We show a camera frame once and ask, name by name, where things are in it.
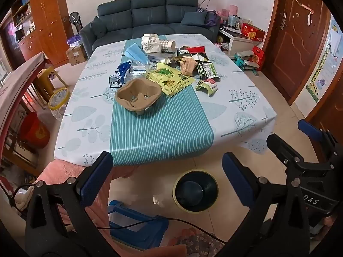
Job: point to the height chart wall poster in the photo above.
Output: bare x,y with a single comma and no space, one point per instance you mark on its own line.
324,67

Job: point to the dark purple bag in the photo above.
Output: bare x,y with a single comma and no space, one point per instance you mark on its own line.
211,18

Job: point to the pink box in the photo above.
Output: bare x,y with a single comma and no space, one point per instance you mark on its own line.
233,10

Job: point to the white side cabinet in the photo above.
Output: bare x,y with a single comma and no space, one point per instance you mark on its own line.
235,42

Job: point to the tomato print snack packet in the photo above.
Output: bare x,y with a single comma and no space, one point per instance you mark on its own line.
207,87

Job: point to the red gift box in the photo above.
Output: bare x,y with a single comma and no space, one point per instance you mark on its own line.
252,30

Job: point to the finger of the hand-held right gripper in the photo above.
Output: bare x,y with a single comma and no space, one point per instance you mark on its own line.
281,147
308,129

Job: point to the blue plastic stool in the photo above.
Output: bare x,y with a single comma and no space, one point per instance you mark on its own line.
144,235

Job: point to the leaf print tablecloth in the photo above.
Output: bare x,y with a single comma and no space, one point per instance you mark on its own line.
241,112

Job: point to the blue face mask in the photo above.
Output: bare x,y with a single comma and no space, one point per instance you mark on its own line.
134,53

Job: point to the patterned paper cup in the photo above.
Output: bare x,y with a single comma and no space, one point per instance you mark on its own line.
166,45

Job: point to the green black snack packet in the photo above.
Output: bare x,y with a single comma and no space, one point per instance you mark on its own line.
206,69

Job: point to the dark teal sofa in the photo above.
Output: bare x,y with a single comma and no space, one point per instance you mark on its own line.
144,29

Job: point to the plastic lined waste basket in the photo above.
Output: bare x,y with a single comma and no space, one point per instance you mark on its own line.
57,101

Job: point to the crumpled white paper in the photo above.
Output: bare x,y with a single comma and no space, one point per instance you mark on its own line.
150,42

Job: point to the large snack packet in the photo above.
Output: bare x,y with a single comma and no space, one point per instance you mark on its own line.
174,83

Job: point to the teal stepper machine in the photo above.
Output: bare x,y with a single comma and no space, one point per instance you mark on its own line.
246,61

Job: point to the cardboard box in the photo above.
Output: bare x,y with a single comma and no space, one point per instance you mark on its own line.
76,55

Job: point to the pink blanket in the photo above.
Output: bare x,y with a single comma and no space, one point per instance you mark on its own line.
61,171

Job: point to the silver foil packet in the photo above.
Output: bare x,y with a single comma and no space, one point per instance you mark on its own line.
160,57

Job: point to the yellow stool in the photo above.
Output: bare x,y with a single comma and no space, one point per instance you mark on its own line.
44,76

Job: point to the clear plastic bag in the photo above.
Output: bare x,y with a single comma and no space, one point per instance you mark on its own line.
138,69

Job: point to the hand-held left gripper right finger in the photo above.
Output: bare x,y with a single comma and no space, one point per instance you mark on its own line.
238,182

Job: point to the pale green appliance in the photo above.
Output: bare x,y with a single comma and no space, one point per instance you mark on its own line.
233,21

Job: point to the beige paper bag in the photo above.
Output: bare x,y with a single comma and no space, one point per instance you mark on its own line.
187,67

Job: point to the red bucket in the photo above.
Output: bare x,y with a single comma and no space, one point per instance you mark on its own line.
34,131

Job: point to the wooden cabinet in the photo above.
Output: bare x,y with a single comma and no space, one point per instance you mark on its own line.
45,18

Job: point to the brown wooden door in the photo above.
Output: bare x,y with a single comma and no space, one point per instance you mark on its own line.
329,115
289,45

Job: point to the gold foil wrapper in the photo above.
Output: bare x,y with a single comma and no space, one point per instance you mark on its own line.
198,57

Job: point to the cardboard cup carrier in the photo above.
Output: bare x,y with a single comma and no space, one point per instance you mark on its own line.
128,93

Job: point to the red snack package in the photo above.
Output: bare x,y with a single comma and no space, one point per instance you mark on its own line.
195,49

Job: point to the floral print cloth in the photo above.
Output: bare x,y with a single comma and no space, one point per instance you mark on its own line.
198,243

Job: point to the blue snack wrapper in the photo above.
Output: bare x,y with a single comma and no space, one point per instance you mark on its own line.
122,71

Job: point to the red gift bag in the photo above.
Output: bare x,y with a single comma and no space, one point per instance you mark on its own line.
258,56

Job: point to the black trash bin yellow rim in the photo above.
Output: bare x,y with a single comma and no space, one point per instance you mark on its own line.
195,192

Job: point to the purple tissue pack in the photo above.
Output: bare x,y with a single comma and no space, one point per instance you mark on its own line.
73,40

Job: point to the dark teal pillow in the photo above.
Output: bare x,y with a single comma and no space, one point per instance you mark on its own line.
98,26
193,18

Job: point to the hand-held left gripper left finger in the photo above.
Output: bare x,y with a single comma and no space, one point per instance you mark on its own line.
97,176

